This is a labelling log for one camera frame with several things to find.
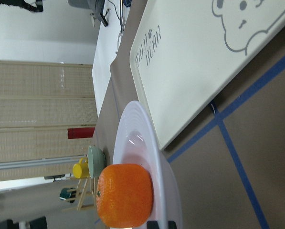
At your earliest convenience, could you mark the cream bear print tray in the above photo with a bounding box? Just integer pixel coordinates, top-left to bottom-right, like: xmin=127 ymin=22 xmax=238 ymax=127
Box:
xmin=130 ymin=0 xmax=285 ymax=149

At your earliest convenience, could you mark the dark green mug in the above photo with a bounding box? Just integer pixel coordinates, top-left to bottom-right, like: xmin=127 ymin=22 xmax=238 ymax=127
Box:
xmin=59 ymin=187 xmax=76 ymax=204

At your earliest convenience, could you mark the yellow mug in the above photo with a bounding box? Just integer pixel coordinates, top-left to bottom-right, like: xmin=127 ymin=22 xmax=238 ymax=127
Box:
xmin=73 ymin=157 xmax=89 ymax=179

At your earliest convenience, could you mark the white round plate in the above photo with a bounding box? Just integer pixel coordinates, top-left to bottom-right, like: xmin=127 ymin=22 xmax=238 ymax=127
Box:
xmin=113 ymin=101 xmax=183 ymax=229

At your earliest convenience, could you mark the orange fruit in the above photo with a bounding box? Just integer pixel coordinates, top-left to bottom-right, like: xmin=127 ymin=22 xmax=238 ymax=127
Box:
xmin=96 ymin=164 xmax=153 ymax=229

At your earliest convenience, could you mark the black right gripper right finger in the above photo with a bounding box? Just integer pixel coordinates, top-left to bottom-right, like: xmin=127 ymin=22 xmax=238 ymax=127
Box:
xmin=168 ymin=221 xmax=177 ymax=229

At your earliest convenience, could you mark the green ceramic bowl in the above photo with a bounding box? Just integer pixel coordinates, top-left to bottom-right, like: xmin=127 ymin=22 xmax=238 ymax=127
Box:
xmin=87 ymin=146 xmax=106 ymax=178

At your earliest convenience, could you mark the wooden mug rack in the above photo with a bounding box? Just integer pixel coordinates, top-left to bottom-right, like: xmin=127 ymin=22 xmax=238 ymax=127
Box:
xmin=62 ymin=177 xmax=95 ymax=212

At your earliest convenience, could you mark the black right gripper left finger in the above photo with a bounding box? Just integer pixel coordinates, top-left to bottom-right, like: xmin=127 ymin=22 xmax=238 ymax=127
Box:
xmin=148 ymin=220 xmax=159 ymax=229

